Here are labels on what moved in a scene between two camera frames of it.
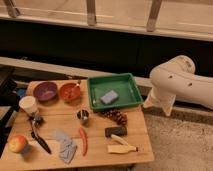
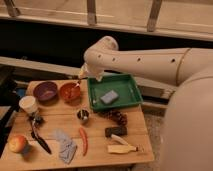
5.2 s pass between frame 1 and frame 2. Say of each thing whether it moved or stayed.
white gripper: moved
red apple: stayed
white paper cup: stayed
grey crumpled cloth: stayed
